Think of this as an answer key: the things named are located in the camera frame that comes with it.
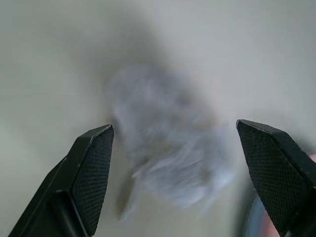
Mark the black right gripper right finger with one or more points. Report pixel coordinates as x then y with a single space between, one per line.
276 172

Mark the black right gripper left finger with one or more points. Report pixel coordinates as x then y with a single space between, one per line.
84 177

